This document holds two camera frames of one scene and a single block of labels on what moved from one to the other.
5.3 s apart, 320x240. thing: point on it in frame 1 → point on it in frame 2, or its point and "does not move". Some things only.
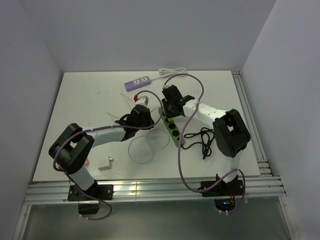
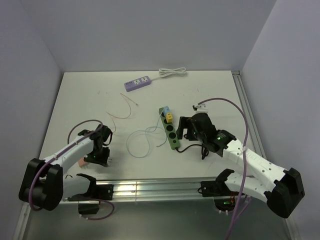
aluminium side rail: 264,168 does not move
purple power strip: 137,83 does not move
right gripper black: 169,116 → 184,123
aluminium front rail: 259,188 does not move
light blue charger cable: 152,150 → 147,137
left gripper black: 150,121 → 103,160
